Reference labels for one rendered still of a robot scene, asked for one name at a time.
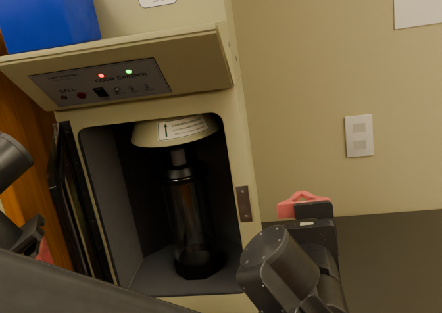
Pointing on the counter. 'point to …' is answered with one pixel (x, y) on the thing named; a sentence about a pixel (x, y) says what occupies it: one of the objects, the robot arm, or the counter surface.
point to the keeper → (242, 192)
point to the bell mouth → (173, 130)
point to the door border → (62, 195)
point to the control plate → (51, 87)
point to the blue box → (47, 15)
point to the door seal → (70, 202)
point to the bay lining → (148, 192)
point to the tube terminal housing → (182, 104)
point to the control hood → (218, 68)
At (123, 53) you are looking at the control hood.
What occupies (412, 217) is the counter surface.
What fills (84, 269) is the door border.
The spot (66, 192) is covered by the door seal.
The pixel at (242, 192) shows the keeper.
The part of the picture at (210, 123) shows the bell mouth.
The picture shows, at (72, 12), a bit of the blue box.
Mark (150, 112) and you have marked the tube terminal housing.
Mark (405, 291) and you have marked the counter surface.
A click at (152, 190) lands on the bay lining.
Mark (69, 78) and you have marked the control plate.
